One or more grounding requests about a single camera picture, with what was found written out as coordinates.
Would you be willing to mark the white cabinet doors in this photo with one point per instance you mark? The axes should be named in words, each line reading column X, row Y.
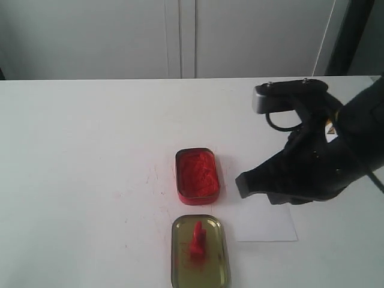
column 167, row 39

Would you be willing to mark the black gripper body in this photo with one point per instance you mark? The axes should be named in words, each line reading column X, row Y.
column 332, row 148

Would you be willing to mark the red ink pad tin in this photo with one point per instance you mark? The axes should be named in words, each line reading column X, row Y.
column 196, row 174

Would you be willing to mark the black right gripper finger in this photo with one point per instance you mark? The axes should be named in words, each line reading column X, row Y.
column 279, row 199

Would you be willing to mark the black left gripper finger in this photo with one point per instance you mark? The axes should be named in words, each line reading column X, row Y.
column 271, row 178

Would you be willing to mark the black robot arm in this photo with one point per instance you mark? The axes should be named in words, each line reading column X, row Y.
column 376, row 92

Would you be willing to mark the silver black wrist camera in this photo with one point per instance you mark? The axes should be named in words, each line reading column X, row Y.
column 274, row 97

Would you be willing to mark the dark vertical post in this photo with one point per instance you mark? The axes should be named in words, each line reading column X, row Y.
column 349, row 36

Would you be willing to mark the red stamp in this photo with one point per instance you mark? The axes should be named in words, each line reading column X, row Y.
column 197, row 247

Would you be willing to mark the white paper sheet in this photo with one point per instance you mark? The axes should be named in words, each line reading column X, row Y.
column 254, row 219

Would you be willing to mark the gold tin lid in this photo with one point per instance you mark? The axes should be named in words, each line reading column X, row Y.
column 214, row 271

